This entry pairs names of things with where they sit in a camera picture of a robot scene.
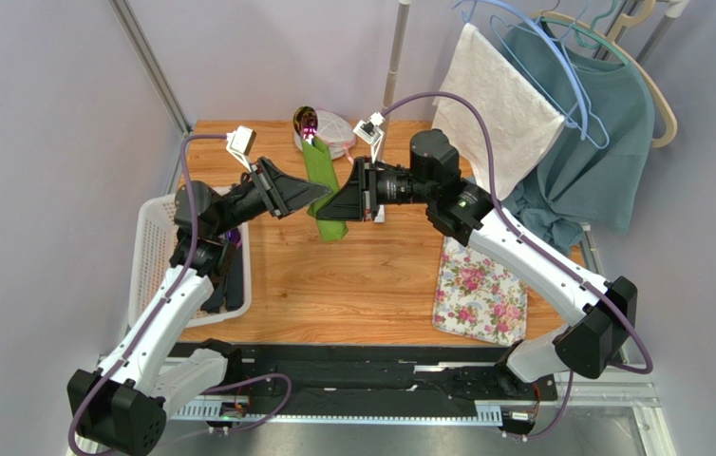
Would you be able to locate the blue wire hanger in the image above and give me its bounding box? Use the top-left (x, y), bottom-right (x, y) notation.
top-left (460, 1), bottom-right (611, 149)

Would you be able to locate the rainbow metallic spoon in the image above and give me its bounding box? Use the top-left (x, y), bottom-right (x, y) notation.
top-left (293, 105), bottom-right (318, 144)

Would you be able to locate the green paper napkin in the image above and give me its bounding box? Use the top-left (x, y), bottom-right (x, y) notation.
top-left (301, 135), bottom-right (349, 243)

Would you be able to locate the white plastic basket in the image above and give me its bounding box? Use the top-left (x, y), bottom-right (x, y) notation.
top-left (127, 194), bottom-right (253, 328)

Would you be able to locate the floral pattern tray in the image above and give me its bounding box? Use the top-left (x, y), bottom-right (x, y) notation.
top-left (432, 237), bottom-right (528, 346)

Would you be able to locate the grey pole with white base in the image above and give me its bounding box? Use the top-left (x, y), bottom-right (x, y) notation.
top-left (367, 0), bottom-right (412, 223)

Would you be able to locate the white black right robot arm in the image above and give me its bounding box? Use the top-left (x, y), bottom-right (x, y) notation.
top-left (316, 129), bottom-right (638, 383)

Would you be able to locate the white towel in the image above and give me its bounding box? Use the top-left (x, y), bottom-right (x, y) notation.
top-left (432, 24), bottom-right (564, 200)

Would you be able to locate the green hanger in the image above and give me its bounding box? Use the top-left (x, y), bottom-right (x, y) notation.
top-left (533, 0), bottom-right (636, 66)

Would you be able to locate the white mesh laundry bag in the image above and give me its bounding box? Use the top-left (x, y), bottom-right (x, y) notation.
top-left (292, 109), bottom-right (356, 161)

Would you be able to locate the dark cutlery pouch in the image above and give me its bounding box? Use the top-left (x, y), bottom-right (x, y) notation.
top-left (200, 228), bottom-right (244, 314)

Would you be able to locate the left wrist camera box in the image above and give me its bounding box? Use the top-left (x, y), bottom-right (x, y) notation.
top-left (226, 125), bottom-right (256, 172)

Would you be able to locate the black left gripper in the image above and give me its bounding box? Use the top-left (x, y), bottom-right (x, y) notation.
top-left (212, 157), bottom-right (330, 238)

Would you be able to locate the teal t-shirt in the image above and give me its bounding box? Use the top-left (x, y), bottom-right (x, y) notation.
top-left (499, 18), bottom-right (656, 255)

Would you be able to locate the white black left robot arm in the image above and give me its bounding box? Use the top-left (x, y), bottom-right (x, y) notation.
top-left (67, 158), bottom-right (331, 455)

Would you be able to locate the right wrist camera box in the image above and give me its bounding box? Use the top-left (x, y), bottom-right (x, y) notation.
top-left (353, 112), bottom-right (386, 162)

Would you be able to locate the wooden hanger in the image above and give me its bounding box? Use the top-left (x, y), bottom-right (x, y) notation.
top-left (539, 1), bottom-right (678, 149)

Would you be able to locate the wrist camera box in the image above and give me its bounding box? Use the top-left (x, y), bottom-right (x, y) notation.
top-left (353, 112), bottom-right (386, 162)
top-left (226, 125), bottom-right (256, 172)

